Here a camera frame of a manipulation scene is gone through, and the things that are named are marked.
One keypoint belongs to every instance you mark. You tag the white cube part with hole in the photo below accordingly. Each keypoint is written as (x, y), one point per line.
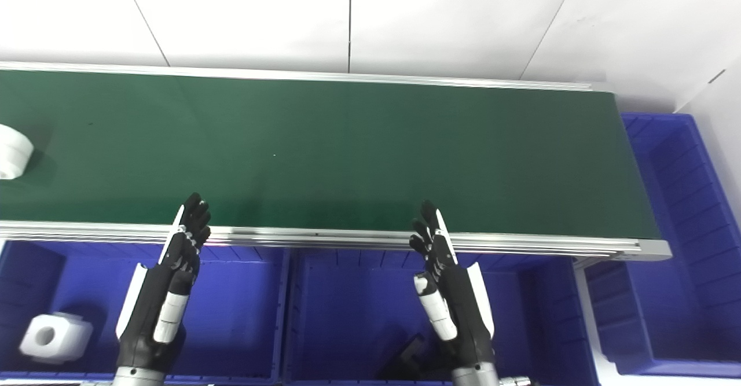
(58, 339)

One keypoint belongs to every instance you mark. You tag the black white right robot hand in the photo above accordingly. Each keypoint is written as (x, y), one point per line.
(463, 311)

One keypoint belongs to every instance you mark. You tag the white round part with hole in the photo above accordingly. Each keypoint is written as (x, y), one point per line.
(11, 151)

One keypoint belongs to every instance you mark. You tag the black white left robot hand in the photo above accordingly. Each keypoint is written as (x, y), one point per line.
(151, 311)

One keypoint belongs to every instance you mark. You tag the black part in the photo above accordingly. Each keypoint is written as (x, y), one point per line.
(408, 360)

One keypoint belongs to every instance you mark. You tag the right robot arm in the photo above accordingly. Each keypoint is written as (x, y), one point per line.
(476, 377)

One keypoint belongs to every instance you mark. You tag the blue plastic bin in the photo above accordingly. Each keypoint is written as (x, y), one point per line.
(353, 305)
(243, 316)
(683, 270)

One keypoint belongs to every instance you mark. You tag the green conveyor belt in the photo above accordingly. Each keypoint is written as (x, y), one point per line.
(347, 238)
(347, 154)

